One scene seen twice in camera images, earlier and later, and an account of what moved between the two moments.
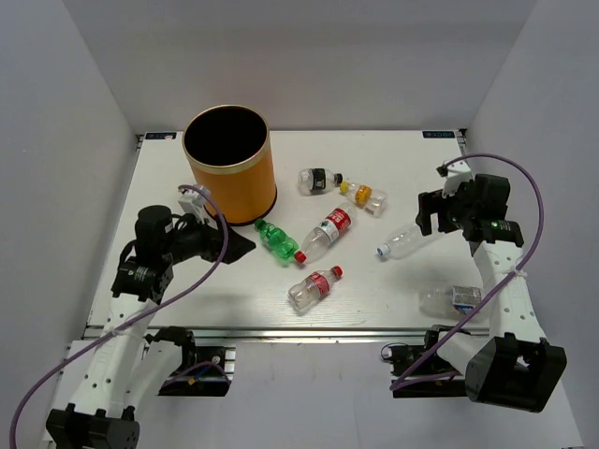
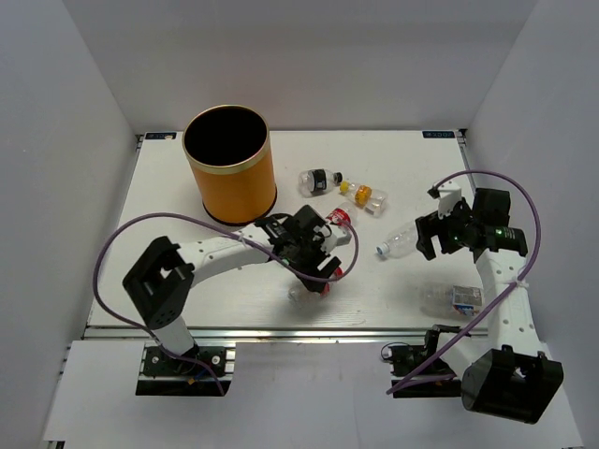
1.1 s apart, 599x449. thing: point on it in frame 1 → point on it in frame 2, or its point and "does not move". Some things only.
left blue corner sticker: (161, 136) does not move
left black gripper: (212, 236) → (328, 267)
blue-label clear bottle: (448, 301) does not move
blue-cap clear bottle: (405, 242) does not move
